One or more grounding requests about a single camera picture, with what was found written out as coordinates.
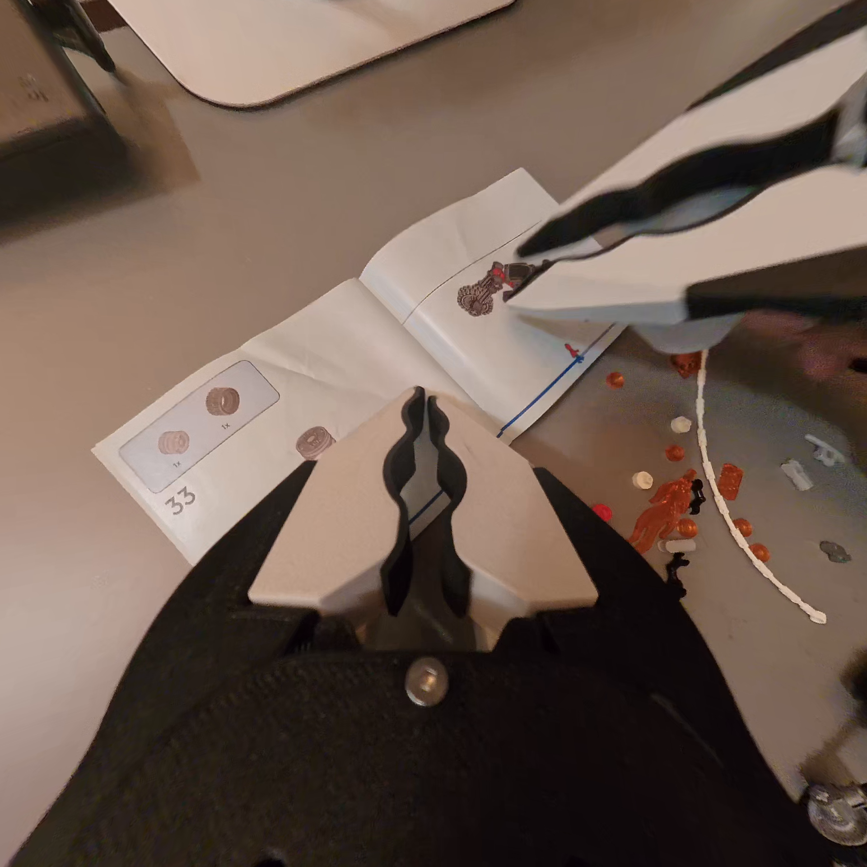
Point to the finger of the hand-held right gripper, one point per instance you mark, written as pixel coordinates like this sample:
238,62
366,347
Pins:
745,108
711,257

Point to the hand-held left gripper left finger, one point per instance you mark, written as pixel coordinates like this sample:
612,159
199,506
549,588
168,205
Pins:
325,542

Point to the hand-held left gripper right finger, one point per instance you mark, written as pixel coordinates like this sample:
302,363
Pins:
521,542

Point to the grey lego wing piece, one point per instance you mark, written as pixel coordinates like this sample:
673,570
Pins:
826,450

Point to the instruction booklet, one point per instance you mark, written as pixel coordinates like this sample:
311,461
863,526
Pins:
325,352

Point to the black lego motorcycle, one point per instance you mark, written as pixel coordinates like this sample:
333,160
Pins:
836,813

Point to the red round lego stud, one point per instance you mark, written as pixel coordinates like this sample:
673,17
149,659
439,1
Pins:
601,511

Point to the orange lego wedge plates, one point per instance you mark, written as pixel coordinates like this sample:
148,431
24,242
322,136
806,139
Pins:
685,364

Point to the orange lego flame piece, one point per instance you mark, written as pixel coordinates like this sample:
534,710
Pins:
664,508

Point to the small light grey lego plate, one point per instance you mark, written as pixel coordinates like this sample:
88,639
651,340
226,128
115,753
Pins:
677,545

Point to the orange lego round plates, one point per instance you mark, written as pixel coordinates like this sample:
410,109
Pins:
674,452

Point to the grey lego connector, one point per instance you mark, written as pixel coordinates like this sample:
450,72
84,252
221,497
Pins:
797,474

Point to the orange rectangular lego tile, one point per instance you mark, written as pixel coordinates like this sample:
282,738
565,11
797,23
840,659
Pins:
730,481

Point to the dark grey small lego piece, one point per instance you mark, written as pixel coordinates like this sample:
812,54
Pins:
834,551

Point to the white laptop stand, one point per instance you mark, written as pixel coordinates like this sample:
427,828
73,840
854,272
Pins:
305,47

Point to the black power bank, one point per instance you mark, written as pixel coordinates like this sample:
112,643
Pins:
40,101

